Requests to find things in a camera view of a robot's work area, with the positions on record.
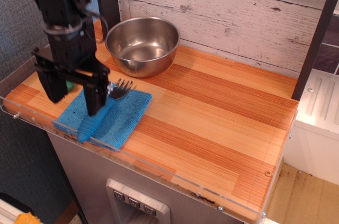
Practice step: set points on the white toy sink unit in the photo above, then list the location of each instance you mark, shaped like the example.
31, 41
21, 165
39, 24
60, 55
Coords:
312, 145

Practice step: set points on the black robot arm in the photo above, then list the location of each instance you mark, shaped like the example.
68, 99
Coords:
65, 17

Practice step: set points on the blue folded cloth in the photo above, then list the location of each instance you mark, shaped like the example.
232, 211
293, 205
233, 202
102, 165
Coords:
116, 126

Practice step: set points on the blue handled metal fork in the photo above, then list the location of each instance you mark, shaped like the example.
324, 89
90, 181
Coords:
90, 124

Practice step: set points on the dark vertical post right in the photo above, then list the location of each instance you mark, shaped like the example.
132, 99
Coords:
314, 47

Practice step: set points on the clear acrylic table guard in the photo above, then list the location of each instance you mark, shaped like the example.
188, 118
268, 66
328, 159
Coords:
199, 143

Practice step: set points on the green toy broccoli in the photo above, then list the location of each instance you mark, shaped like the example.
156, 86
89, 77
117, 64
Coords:
70, 86

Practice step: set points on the grey toy fridge cabinet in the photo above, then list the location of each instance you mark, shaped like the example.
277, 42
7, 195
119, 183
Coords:
87, 172

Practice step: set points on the stainless steel bowl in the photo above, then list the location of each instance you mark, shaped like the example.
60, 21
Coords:
143, 47

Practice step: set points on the yellow object at corner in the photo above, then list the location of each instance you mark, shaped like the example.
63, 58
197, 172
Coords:
27, 218

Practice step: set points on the silver dispenser panel with buttons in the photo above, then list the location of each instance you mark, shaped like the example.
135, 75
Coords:
131, 206

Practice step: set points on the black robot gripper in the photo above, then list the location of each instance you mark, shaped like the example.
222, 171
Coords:
72, 57

